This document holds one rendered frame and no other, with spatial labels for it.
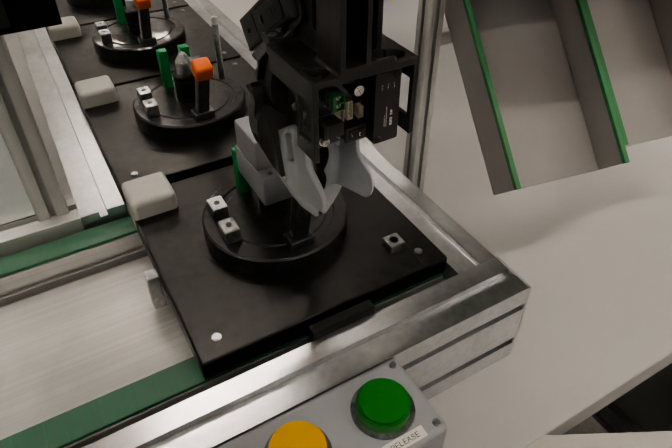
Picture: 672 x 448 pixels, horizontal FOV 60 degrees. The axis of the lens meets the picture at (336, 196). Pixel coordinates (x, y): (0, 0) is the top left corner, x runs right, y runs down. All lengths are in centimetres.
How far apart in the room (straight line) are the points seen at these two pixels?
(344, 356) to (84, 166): 40
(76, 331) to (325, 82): 38
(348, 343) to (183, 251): 18
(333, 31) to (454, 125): 65
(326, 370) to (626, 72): 49
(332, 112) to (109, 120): 48
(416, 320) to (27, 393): 34
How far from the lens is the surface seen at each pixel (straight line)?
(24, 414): 56
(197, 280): 53
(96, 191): 70
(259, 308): 50
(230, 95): 76
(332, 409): 46
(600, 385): 64
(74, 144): 79
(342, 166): 43
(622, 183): 90
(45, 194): 66
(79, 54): 99
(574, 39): 67
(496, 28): 65
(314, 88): 32
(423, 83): 63
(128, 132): 75
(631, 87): 75
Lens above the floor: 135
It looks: 39 degrees down
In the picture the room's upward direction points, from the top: straight up
